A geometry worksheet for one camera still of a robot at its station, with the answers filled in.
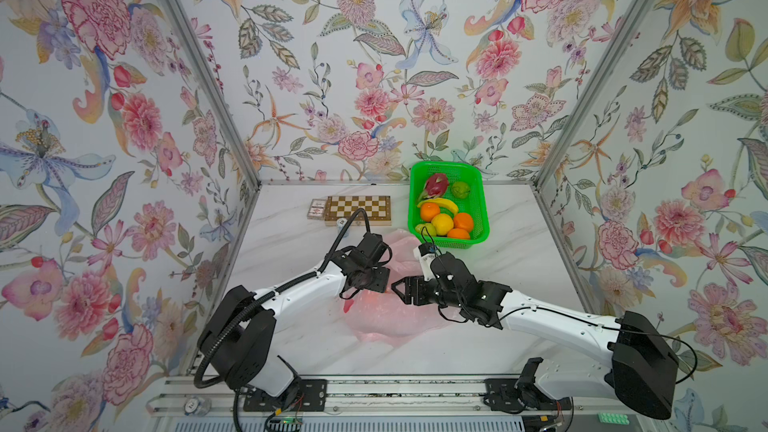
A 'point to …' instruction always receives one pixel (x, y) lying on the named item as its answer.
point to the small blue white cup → (340, 223)
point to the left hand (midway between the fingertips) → (382, 279)
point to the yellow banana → (440, 201)
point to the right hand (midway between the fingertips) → (398, 284)
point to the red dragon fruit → (436, 186)
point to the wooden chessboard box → (339, 207)
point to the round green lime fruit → (460, 190)
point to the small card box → (317, 209)
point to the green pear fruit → (431, 228)
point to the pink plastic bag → (385, 318)
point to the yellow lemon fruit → (443, 224)
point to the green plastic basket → (473, 205)
